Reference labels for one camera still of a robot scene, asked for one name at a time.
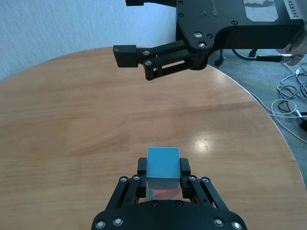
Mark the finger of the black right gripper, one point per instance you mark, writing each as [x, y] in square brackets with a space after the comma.
[136, 2]
[127, 56]

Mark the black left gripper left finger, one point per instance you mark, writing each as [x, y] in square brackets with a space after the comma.
[129, 189]

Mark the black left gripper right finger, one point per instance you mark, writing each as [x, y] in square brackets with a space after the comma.
[199, 189]

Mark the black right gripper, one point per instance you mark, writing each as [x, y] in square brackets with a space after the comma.
[227, 24]

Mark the pink cube block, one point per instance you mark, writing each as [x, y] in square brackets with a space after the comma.
[165, 193]

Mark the light blue cube block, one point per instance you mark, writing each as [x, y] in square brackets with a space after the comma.
[163, 163]

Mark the black caster wheel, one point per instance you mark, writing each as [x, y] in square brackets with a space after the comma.
[219, 60]
[252, 52]

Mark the black power adapter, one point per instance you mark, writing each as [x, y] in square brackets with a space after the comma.
[303, 124]

